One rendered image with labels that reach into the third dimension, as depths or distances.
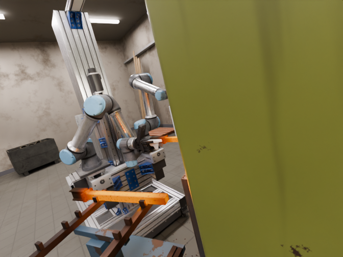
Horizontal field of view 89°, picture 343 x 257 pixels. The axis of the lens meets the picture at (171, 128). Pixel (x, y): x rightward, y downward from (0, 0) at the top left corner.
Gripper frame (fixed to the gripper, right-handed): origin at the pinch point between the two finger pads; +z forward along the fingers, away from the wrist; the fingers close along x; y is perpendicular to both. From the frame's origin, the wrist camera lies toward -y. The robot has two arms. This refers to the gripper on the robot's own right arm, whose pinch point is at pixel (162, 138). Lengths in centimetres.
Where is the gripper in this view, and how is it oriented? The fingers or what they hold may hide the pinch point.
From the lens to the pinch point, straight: 94.9
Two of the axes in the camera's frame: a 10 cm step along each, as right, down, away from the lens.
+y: 2.2, 9.5, 2.1
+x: -5.2, 2.9, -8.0
